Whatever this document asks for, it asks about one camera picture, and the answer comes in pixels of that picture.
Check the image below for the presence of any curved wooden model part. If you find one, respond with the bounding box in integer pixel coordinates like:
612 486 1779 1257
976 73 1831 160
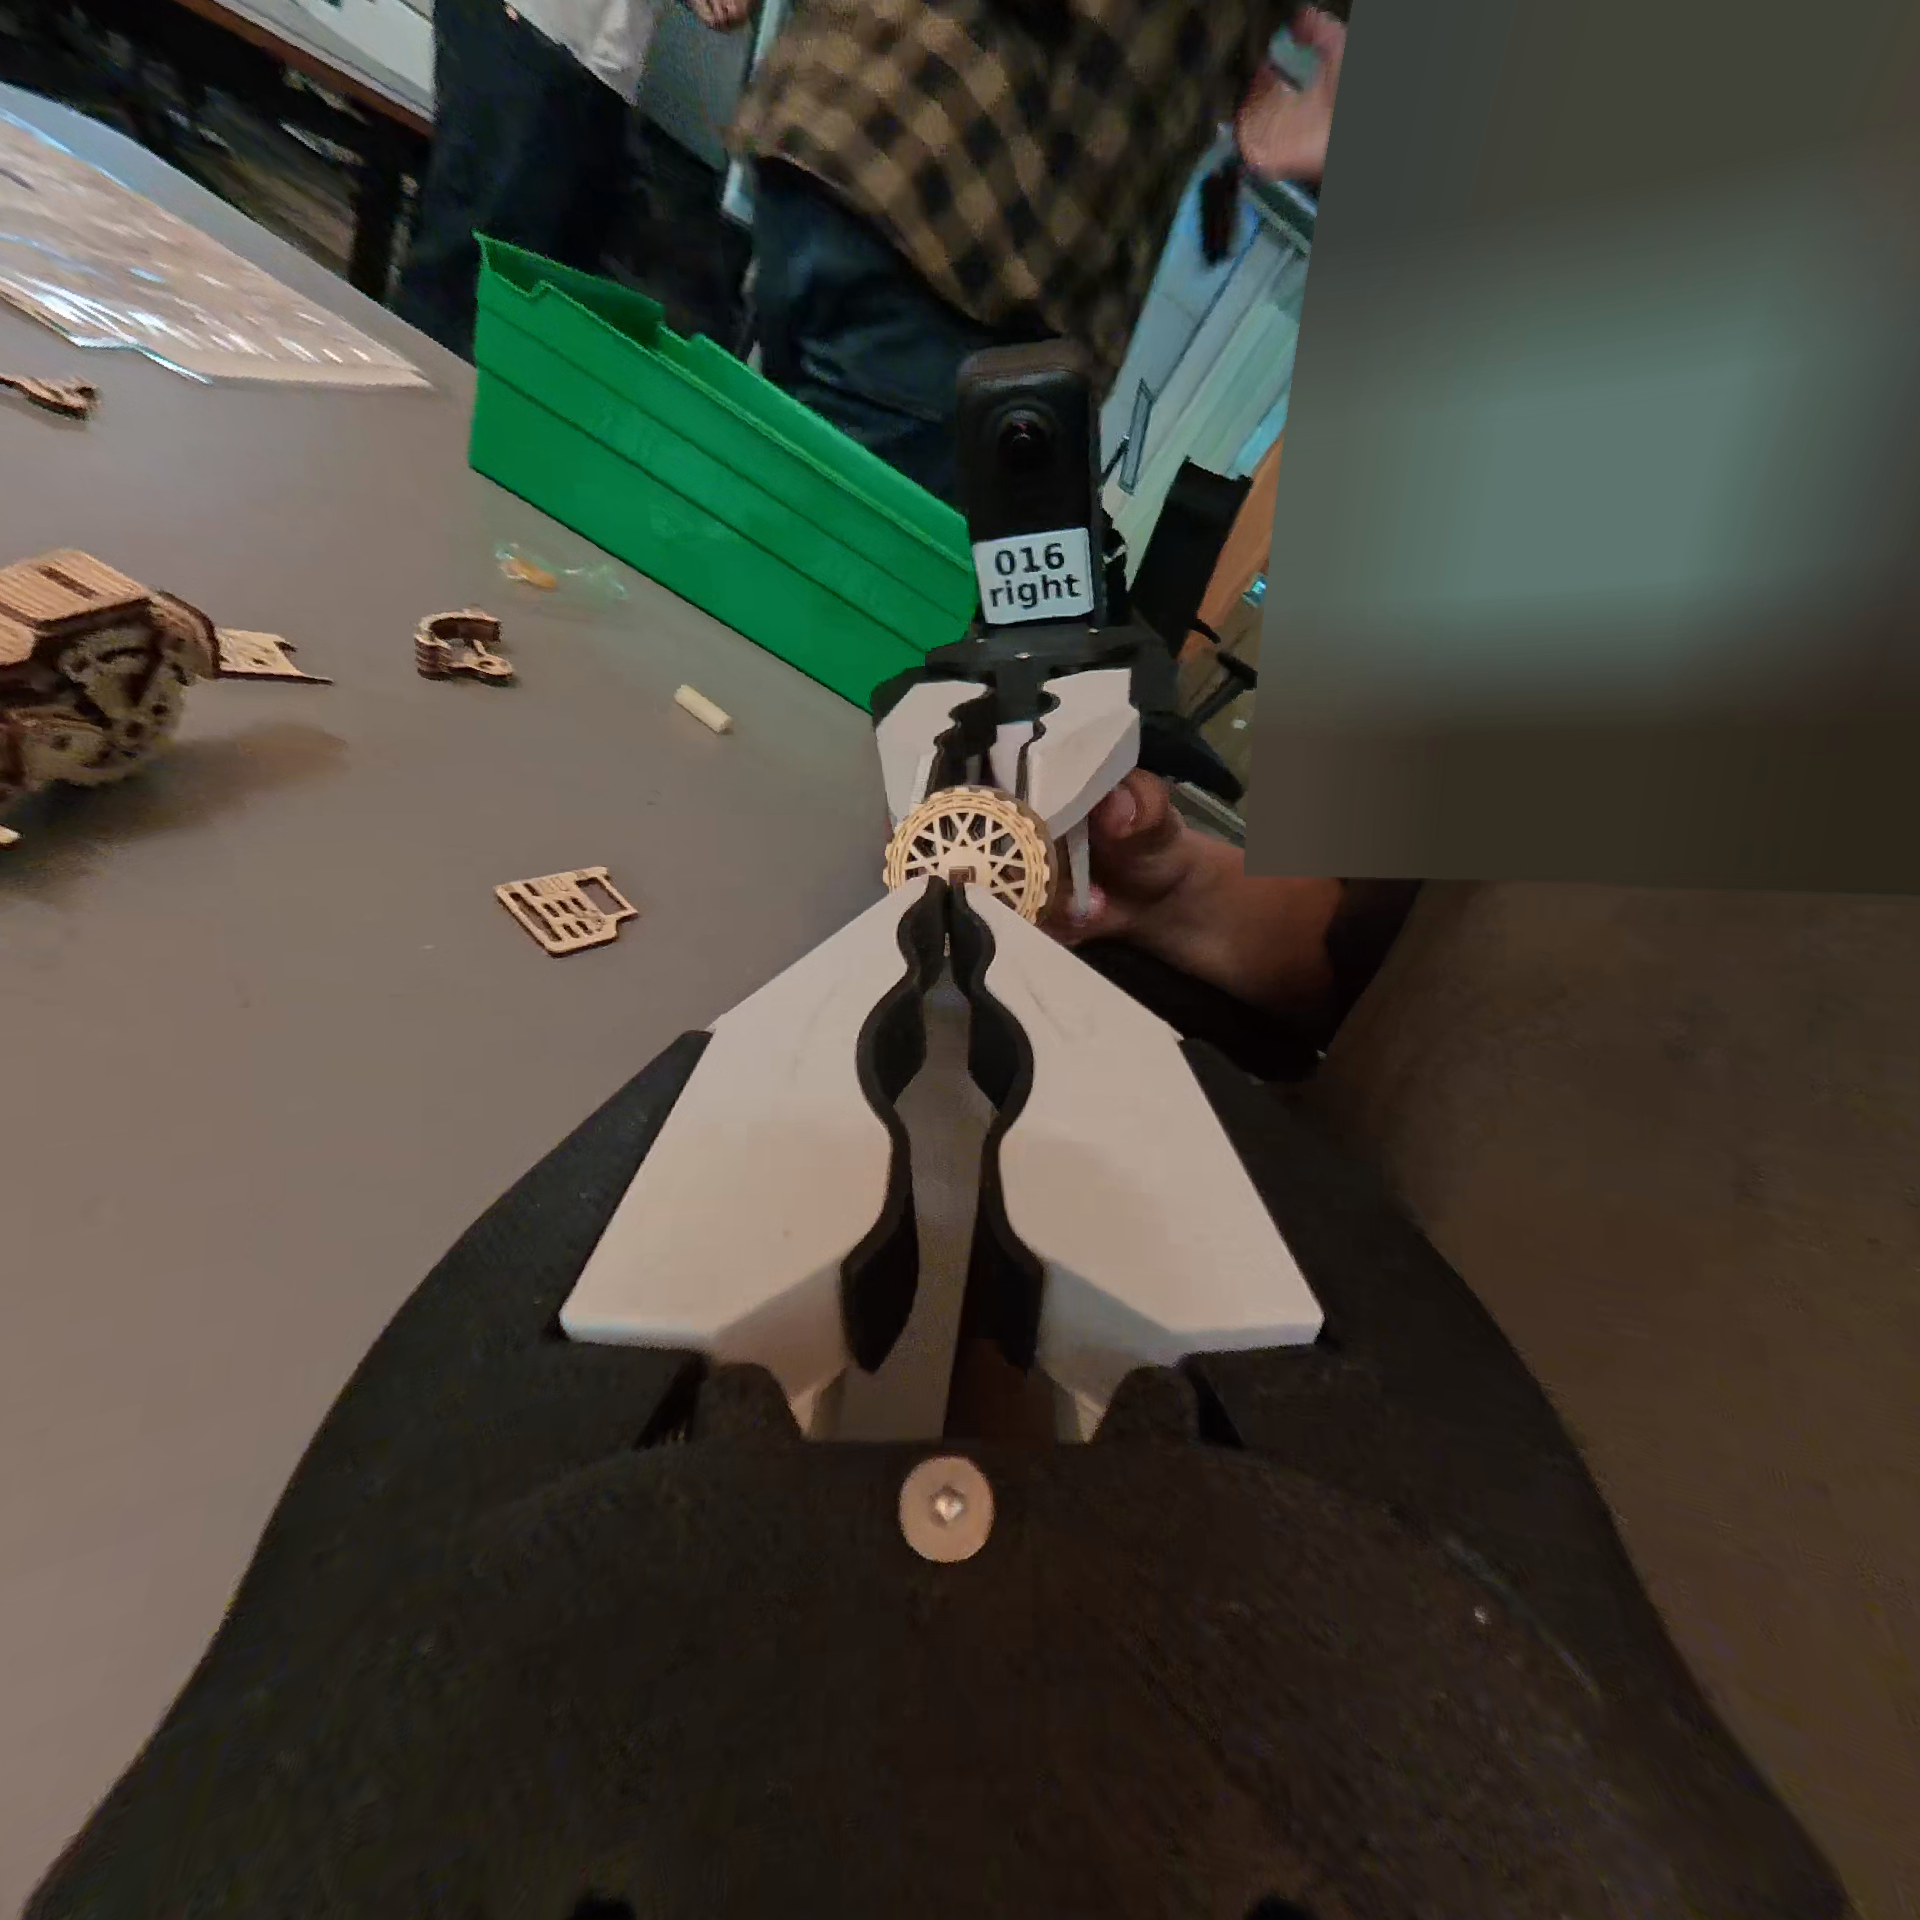
411 608 518 687

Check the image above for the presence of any green plastic bin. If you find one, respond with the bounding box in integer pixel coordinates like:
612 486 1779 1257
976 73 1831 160
468 231 982 713

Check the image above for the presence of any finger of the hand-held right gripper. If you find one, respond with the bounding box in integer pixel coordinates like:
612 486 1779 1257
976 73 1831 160
875 680 994 825
1027 669 1145 917

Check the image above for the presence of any person's right forearm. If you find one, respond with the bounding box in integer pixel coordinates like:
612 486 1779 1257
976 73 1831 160
1258 880 1354 1052

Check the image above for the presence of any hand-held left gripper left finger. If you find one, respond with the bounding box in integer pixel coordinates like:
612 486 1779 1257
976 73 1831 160
561 877 962 1441

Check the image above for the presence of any grey desk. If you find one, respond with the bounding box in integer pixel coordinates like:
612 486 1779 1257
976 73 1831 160
0 83 962 1905

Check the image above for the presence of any clear plastic wrapper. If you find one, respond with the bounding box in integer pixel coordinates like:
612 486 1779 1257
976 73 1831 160
497 539 634 600

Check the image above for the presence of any wooden spoked wheel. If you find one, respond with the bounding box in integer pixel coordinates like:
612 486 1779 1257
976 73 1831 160
883 783 1056 924

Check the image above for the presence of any wooden parts sheet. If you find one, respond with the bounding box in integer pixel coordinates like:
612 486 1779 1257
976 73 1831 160
0 111 438 393

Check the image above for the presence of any person's right hand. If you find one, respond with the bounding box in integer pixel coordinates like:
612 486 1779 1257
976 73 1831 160
1067 767 1264 1003

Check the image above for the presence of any wooden motorcycle model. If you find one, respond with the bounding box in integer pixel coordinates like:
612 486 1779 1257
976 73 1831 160
0 545 337 817

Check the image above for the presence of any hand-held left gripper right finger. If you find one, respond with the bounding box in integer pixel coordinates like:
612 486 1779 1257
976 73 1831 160
950 884 1329 1445

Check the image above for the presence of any wooden workbench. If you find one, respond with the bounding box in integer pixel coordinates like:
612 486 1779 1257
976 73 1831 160
194 0 442 139

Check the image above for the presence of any flat wooden grid part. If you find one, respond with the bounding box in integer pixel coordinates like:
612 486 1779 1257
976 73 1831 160
497 863 640 960

